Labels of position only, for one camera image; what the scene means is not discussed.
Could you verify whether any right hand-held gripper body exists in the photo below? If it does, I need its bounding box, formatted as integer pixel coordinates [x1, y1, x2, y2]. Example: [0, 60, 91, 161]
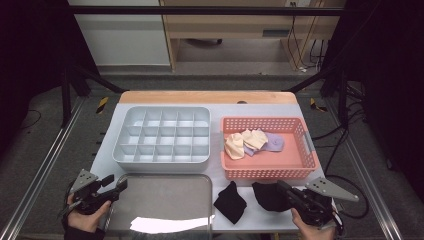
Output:
[292, 177, 360, 229]

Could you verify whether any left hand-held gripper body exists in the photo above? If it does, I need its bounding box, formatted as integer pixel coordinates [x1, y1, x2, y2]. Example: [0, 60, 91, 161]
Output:
[59, 168, 118, 216]

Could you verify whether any black sock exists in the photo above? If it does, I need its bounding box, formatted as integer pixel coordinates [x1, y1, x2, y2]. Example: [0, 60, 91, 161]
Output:
[213, 180, 248, 225]
[251, 181, 292, 213]

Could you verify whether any pink perforated basket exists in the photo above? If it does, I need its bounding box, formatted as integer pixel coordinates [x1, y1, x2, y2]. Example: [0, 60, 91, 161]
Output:
[219, 115, 321, 181]

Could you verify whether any translucent grey box lid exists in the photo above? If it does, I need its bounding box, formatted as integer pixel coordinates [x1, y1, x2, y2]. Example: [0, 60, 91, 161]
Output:
[104, 173, 214, 234]

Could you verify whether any purple sock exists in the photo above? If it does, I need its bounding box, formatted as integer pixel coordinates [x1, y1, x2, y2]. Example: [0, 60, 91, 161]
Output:
[263, 132, 285, 153]
[242, 143, 268, 158]

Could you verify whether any white divided storage box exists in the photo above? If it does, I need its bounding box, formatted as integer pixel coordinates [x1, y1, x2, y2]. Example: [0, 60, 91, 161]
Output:
[112, 105, 212, 173]

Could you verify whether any person's right hand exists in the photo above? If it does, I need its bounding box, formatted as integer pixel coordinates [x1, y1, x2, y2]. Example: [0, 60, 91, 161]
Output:
[290, 208, 336, 240]

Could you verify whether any person's left hand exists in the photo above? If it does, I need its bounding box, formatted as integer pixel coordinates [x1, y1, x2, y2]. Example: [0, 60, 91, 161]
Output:
[65, 194, 113, 234]

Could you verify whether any yellow black tape strip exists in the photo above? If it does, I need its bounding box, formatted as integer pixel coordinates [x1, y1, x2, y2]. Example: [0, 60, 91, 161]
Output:
[309, 97, 329, 113]
[95, 96, 110, 115]

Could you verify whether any black metal stand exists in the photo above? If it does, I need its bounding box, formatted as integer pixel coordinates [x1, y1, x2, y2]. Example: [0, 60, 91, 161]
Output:
[60, 62, 127, 128]
[282, 62, 350, 130]

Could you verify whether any white cabinet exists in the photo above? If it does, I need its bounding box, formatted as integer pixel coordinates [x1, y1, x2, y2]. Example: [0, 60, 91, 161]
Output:
[67, 0, 172, 67]

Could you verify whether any dark curtain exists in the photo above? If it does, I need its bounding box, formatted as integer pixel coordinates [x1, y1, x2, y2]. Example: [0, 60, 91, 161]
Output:
[0, 0, 101, 161]
[321, 0, 424, 204]

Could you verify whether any wooden desk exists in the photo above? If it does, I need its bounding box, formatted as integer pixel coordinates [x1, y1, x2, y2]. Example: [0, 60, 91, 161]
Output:
[159, 0, 348, 73]

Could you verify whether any black metal crossbar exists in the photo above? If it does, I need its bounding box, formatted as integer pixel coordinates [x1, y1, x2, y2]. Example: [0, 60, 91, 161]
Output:
[68, 5, 348, 17]

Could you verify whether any aluminium rail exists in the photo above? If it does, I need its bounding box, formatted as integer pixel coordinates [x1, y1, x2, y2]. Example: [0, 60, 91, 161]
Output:
[324, 98, 405, 240]
[0, 96, 87, 240]

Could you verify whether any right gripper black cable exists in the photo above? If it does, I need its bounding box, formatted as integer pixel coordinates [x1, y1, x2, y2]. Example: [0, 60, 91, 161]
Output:
[331, 203, 345, 238]

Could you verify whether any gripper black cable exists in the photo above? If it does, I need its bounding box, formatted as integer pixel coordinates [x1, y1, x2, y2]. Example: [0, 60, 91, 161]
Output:
[331, 203, 345, 238]
[60, 181, 73, 231]

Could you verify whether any long black floor cable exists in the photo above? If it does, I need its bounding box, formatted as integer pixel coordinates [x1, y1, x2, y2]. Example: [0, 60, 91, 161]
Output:
[311, 83, 368, 173]

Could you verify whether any black looped floor cable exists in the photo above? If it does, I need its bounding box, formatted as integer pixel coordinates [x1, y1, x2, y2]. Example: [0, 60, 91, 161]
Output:
[324, 173, 370, 220]

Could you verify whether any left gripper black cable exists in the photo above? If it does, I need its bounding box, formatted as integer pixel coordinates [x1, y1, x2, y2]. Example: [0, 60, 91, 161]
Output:
[60, 181, 73, 231]

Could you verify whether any thin black floor cable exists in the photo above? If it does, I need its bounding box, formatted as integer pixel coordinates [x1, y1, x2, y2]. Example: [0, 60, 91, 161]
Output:
[22, 109, 43, 130]

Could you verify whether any black cable bundle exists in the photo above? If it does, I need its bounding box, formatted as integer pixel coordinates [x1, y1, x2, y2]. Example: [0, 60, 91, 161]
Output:
[309, 39, 327, 65]

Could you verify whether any yellow cable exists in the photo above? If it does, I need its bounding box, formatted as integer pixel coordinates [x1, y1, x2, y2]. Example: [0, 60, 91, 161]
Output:
[292, 0, 322, 70]

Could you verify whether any thin black hanging cable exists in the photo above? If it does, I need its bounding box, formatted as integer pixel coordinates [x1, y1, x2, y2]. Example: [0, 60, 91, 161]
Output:
[287, 14, 298, 66]

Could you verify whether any white wall socket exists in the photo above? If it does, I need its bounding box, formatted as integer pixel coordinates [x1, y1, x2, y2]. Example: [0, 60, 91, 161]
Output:
[285, 0, 312, 8]

